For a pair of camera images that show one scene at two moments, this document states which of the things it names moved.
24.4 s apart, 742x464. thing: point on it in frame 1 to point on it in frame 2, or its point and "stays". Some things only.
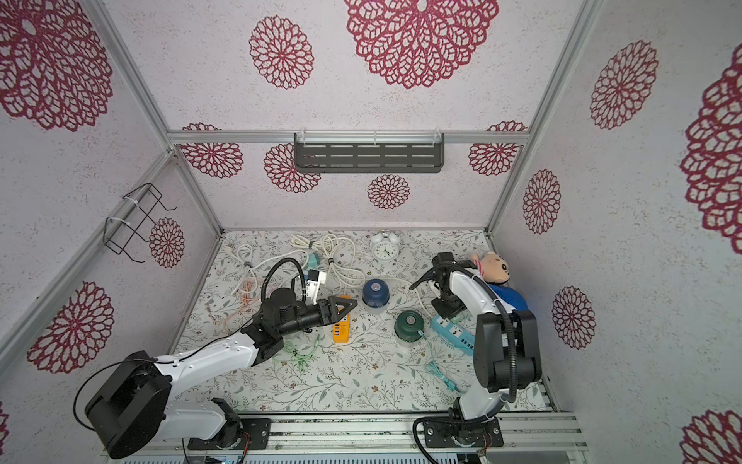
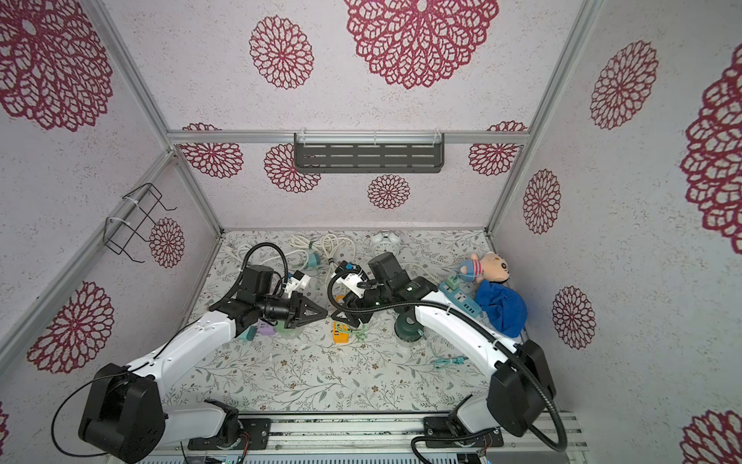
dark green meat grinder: [407, 326] stays
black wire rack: [118, 233] stays
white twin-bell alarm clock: [385, 245] stays
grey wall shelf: [368, 153] stays
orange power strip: [341, 330] stays
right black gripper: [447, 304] to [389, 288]
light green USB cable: [290, 348] to [361, 334]
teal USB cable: [436, 371] to [444, 362]
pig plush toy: [494, 268] stays
